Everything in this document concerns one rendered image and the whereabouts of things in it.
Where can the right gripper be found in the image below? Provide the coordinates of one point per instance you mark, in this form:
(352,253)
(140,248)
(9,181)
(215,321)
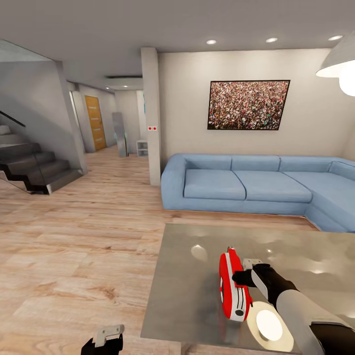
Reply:
(241,278)

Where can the room light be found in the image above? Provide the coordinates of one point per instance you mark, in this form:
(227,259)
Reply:
(338,57)

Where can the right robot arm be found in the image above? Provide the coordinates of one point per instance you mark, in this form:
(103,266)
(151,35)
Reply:
(315,330)

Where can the radio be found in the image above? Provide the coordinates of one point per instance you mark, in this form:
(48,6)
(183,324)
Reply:
(235,299)

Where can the standing mirror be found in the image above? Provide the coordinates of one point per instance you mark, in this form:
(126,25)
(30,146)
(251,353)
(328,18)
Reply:
(120,134)

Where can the picture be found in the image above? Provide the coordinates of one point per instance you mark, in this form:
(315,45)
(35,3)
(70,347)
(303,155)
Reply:
(247,104)

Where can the stairs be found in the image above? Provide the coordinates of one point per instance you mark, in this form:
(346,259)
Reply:
(22,163)

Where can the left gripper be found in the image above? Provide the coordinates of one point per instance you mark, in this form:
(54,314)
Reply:
(111,347)

